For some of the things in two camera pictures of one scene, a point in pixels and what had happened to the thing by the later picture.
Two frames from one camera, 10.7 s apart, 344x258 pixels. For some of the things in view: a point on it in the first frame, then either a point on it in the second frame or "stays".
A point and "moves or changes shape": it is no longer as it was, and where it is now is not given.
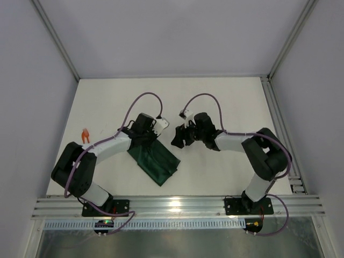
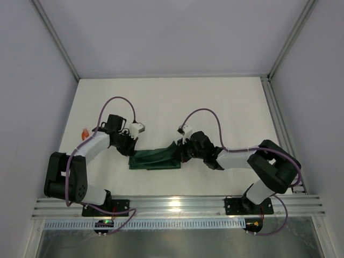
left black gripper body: [147, 136] to [129, 148]
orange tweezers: [85, 134] stays
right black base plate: [245, 206] stays
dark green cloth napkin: [154, 160] moves or changes shape
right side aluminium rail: [295, 174] stays
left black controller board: [104, 223] stays
